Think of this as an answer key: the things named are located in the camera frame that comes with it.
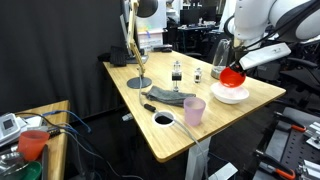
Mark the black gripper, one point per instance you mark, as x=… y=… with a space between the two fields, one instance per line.
x=241 y=67

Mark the orange plastic bowl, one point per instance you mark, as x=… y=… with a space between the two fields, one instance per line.
x=231 y=80

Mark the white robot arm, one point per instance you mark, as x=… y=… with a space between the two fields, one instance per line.
x=253 y=16

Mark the white ceramic bowl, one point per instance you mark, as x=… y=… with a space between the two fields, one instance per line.
x=230 y=98

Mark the green bowl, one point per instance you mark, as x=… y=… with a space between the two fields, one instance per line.
x=31 y=171

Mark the metal bowl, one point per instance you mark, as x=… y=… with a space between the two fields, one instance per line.
x=11 y=163

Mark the glass electric kettle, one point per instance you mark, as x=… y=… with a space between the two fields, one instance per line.
x=221 y=56

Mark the small glass shaker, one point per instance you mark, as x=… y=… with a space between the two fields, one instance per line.
x=198 y=76

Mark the tall glass pepper grinder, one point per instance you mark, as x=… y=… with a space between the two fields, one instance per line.
x=176 y=76

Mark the pink plastic cup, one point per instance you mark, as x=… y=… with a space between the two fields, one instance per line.
x=194 y=111

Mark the black computer monitor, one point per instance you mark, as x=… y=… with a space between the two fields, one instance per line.
x=189 y=16
x=208 y=14

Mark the black office chair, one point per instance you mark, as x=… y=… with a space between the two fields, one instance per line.
x=300 y=78

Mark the grey cloth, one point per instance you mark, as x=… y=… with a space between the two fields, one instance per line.
x=166 y=96

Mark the black flat device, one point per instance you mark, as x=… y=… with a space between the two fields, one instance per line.
x=160 y=47

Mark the white box with blue tape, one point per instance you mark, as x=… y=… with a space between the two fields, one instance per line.
x=150 y=40

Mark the white desk leg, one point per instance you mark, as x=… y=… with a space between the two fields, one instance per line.
x=193 y=160

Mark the black mounting plate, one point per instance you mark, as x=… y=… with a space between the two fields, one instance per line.
x=293 y=150

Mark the black keyboard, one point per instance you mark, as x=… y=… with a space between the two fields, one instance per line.
x=117 y=56

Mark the grey computer monitor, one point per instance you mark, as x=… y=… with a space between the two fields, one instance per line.
x=123 y=30

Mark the white power adapter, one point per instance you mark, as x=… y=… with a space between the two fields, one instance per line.
x=127 y=117

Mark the black curtain backdrop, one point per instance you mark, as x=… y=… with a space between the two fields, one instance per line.
x=50 y=50

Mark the orange plastic cup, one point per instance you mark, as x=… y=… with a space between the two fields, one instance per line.
x=32 y=145

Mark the white electronic device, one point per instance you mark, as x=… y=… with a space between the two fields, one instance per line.
x=8 y=125

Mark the silver aluminium bracket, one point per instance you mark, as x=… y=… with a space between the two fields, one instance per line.
x=311 y=168
x=315 y=133

